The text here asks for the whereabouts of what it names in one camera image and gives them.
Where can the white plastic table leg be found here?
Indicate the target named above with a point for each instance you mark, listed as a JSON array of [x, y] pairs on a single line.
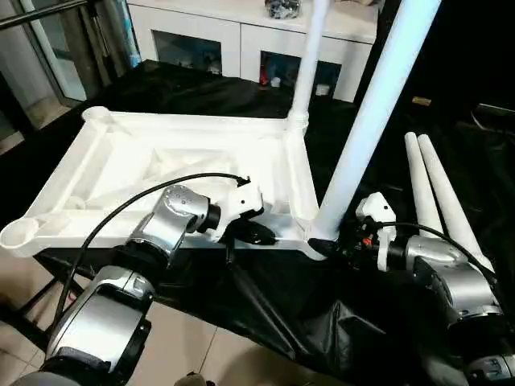
[[378, 100], [420, 181], [310, 60], [446, 193]]

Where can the white plastic table top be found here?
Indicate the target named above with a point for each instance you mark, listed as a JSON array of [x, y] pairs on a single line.
[[181, 132]]

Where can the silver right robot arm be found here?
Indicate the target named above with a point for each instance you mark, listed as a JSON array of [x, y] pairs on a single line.
[[454, 273]]

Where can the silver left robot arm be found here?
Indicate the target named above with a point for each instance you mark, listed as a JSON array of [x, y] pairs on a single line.
[[173, 225]]

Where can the black plastic mat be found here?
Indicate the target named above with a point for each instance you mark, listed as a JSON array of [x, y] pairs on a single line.
[[281, 297]]

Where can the white jar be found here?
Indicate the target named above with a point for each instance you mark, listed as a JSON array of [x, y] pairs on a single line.
[[321, 89], [275, 82]]

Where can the grey rounded robot part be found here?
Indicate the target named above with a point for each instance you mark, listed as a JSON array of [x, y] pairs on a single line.
[[193, 379]]

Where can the small yellow label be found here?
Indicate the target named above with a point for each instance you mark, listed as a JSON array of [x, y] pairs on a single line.
[[421, 100]]

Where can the red container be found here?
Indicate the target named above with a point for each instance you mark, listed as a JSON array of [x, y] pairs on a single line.
[[263, 74]]

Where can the white sideboard cabinet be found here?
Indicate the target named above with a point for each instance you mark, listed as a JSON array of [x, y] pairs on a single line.
[[249, 32]]

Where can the clear bag of dark parts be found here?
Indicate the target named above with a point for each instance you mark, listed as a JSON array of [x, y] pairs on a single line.
[[281, 8]]

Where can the black backdrop cloth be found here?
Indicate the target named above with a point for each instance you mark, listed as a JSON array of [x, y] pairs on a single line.
[[470, 48]]

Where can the blue printed panel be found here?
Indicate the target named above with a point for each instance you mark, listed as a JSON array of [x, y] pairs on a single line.
[[130, 36]]

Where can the grey tripod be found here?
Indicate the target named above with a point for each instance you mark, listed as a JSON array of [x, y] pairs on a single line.
[[100, 40]]

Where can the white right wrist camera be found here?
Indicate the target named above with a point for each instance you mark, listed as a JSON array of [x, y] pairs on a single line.
[[376, 207]]

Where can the black folding stand frame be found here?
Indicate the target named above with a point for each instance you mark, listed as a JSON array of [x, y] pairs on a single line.
[[40, 293]]

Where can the glass door metal frame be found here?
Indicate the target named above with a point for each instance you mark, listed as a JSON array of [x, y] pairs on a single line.
[[60, 68]]

